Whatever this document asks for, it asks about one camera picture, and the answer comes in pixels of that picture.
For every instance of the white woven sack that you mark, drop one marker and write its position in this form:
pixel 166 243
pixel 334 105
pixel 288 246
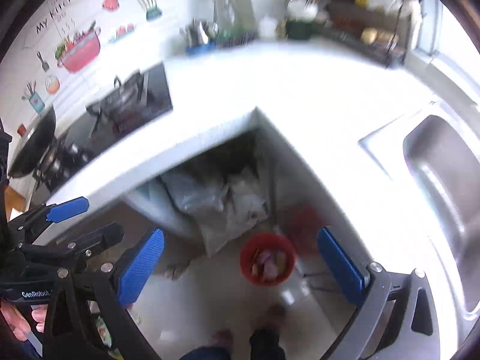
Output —
pixel 195 191

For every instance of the person's left leg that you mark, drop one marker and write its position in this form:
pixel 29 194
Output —
pixel 206 354

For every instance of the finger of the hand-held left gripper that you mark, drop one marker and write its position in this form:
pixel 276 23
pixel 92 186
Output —
pixel 67 209
pixel 101 238

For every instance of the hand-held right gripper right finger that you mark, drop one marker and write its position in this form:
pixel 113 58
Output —
pixel 343 266

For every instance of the person's leg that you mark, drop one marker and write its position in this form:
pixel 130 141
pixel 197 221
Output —
pixel 267 345
pixel 206 354

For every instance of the red plastic bin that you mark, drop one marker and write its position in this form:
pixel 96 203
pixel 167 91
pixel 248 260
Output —
pixel 249 266

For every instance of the white ceramic pot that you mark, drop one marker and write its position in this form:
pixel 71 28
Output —
pixel 268 28

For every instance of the glass jug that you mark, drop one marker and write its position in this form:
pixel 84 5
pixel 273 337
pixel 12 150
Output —
pixel 224 7

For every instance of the pink packet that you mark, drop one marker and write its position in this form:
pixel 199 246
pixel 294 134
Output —
pixel 267 260

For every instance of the dark green mug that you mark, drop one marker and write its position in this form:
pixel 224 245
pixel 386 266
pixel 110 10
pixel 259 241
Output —
pixel 300 30

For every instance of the metal pitcher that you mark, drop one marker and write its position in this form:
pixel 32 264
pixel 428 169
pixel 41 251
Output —
pixel 198 32

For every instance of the window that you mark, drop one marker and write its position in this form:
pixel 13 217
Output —
pixel 446 26

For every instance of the person's right leg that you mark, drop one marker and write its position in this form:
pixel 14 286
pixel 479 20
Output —
pixel 267 345

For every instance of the metal-faced door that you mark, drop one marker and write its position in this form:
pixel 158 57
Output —
pixel 303 180

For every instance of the grey woven sack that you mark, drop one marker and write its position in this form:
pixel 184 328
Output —
pixel 221 232

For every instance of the black wok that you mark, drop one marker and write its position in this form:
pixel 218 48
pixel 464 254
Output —
pixel 33 146

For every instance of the black gas stove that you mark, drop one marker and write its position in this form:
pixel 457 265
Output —
pixel 123 105

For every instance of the pile of food packets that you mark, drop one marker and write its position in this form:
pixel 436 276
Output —
pixel 107 326

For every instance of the kitchen wall decal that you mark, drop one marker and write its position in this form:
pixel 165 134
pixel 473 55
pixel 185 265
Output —
pixel 80 50

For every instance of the blue plastic dish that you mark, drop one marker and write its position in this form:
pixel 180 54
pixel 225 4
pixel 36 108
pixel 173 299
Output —
pixel 202 48

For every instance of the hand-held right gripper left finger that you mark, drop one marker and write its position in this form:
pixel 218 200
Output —
pixel 140 266

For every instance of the pink slipper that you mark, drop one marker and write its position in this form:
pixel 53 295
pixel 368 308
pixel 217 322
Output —
pixel 223 339

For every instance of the person's left hand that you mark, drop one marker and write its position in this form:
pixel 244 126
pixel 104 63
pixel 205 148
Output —
pixel 15 320

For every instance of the steel sink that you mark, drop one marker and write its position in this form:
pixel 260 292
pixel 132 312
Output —
pixel 438 180

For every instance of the pile of clear plastic bags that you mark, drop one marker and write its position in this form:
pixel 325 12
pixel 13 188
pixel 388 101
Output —
pixel 249 195

